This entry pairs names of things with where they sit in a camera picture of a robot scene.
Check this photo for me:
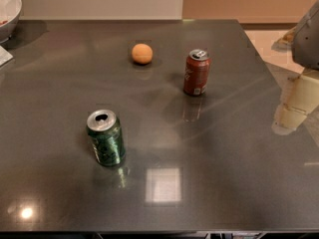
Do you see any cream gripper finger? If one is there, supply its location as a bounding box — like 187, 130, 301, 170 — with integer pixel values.
272, 69, 319, 135

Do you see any red coke can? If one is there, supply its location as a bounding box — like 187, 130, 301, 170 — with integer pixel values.
183, 49, 211, 96

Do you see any green soda can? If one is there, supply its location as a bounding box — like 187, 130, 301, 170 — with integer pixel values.
87, 110, 126, 166

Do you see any orange fruit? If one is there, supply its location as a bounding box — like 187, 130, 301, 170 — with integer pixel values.
132, 44, 153, 65

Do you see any white bowl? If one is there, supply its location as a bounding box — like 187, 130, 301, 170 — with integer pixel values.
0, 0, 22, 43

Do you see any white paper napkin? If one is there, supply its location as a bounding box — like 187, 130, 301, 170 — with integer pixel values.
0, 46, 13, 66

